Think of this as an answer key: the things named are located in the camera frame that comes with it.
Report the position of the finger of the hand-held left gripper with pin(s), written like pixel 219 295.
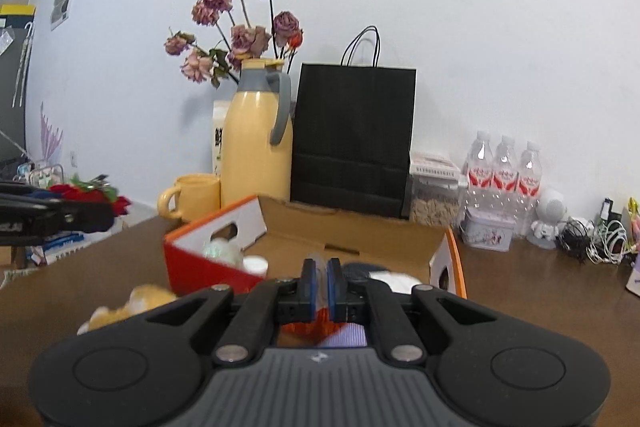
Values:
pixel 25 189
pixel 85 218

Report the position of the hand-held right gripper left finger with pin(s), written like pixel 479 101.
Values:
pixel 310 281

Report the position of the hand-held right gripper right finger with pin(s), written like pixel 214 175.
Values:
pixel 334 281

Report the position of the red artificial rose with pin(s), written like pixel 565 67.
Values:
pixel 75 193

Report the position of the navy zipper pouch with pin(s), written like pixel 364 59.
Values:
pixel 365 271

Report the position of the purple fabric pouch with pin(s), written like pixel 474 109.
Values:
pixel 350 337

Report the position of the iridescent plastic bag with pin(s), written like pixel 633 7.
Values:
pixel 222 252

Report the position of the yellow white plush toy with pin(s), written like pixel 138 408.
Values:
pixel 142 297

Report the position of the red cardboard box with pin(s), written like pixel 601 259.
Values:
pixel 210 264

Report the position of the blue printed box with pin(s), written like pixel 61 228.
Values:
pixel 60 249

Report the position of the dark board yellow top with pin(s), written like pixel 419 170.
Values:
pixel 12 82

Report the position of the yellow ceramic mug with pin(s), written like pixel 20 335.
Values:
pixel 197 199

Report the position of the clear seed container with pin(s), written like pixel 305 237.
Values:
pixel 430 209

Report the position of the yellow thermos jug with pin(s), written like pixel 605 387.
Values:
pixel 255 147

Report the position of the black paper bag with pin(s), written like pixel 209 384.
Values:
pixel 350 132

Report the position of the flat white box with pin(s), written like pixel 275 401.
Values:
pixel 432 164

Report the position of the white milk carton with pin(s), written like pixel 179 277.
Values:
pixel 220 142

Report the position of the small printed tin box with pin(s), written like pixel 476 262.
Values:
pixel 487 229

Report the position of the clear water bottle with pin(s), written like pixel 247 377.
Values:
pixel 530 182
pixel 480 167
pixel 505 172

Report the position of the white robot toy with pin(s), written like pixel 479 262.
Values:
pixel 550 212

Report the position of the dried pink rose bouquet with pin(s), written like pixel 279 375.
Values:
pixel 250 39

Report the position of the purple tissue box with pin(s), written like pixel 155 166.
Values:
pixel 635 277

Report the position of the yellow green snack packets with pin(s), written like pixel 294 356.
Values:
pixel 634 222

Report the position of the paper wall notice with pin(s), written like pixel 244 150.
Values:
pixel 64 2

